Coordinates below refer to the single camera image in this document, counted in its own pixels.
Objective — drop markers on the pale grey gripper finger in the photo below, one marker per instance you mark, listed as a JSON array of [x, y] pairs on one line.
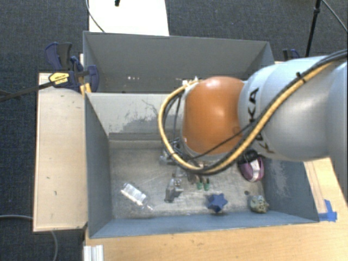
[[164, 158], [171, 191]]

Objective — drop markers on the grey metal bin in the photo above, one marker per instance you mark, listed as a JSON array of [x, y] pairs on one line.
[[130, 159]]

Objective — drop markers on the clear plastic bottle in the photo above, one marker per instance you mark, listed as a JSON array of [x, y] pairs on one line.
[[133, 194]]

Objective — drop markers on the blue star-shaped block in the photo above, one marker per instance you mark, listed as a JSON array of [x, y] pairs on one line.
[[216, 202]]

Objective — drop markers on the purple and white round object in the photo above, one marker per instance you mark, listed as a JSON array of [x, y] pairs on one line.
[[251, 170]]

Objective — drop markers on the grey-green lumpy ball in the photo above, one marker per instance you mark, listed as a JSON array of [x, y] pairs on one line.
[[258, 204]]

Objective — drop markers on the pale wood flat board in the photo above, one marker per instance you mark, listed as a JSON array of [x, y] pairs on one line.
[[59, 156]]

